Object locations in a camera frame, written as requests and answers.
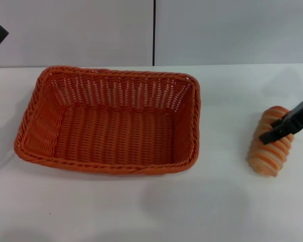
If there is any striped long bread roll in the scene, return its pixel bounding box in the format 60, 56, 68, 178
246, 105, 295, 178

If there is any orange woven plastic basket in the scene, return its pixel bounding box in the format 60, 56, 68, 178
14, 65, 201, 176

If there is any black vertical wall strip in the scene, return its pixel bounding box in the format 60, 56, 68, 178
152, 0, 157, 67

